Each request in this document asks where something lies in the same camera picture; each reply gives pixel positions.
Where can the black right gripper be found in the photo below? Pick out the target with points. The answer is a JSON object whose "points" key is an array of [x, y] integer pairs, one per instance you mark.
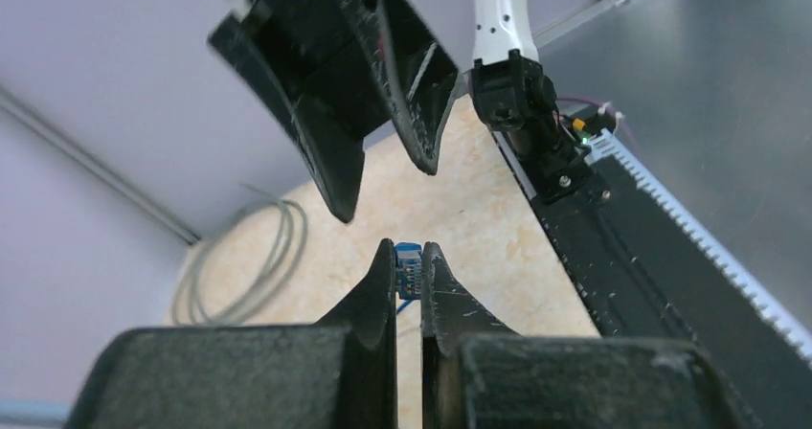
{"points": [[332, 71]]}

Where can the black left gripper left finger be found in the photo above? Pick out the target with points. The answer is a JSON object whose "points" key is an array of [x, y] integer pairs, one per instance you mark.
{"points": [[338, 372]]}

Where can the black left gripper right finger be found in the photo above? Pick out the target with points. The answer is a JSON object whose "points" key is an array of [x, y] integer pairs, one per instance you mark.
{"points": [[479, 373]]}

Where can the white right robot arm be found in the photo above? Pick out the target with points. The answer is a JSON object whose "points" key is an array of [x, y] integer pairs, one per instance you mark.
{"points": [[510, 91]]}

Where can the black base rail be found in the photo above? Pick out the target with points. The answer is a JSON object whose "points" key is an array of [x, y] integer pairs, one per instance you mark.
{"points": [[644, 266]]}

